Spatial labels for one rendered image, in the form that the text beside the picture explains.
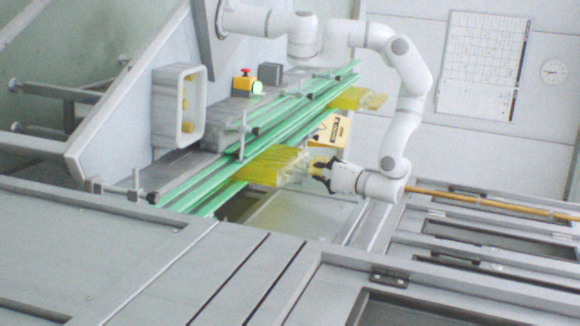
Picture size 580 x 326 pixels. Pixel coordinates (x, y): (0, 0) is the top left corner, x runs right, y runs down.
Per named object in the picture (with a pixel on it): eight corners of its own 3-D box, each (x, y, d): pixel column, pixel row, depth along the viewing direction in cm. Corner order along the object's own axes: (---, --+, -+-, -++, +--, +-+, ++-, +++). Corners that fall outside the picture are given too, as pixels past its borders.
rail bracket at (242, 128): (217, 159, 205) (256, 167, 202) (220, 107, 200) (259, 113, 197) (222, 157, 208) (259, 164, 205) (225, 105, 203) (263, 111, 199)
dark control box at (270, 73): (256, 83, 268) (275, 86, 266) (257, 63, 265) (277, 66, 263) (263, 80, 275) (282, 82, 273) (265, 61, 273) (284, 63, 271)
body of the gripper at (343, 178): (367, 196, 213) (337, 186, 218) (371, 165, 209) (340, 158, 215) (357, 202, 207) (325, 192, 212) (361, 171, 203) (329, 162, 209)
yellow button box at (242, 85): (230, 95, 243) (249, 98, 241) (231, 74, 241) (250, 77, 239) (237, 91, 249) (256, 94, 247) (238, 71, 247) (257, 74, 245)
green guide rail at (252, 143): (224, 152, 209) (247, 157, 207) (224, 149, 209) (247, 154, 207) (346, 72, 369) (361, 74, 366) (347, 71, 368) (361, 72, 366)
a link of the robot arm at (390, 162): (400, 113, 210) (385, 177, 209) (386, 104, 199) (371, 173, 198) (425, 117, 206) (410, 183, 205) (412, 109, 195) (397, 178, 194)
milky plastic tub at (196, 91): (151, 146, 190) (178, 150, 187) (153, 68, 183) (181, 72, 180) (178, 132, 205) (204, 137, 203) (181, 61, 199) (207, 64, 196)
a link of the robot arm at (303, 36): (275, 2, 210) (323, 9, 206) (273, 41, 217) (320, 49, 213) (265, 10, 202) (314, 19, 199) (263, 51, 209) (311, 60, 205)
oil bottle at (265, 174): (221, 177, 212) (284, 189, 206) (222, 160, 210) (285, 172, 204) (227, 172, 217) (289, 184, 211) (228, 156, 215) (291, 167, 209)
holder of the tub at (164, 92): (149, 163, 191) (174, 167, 189) (151, 69, 183) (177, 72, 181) (177, 148, 207) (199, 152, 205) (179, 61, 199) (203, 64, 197)
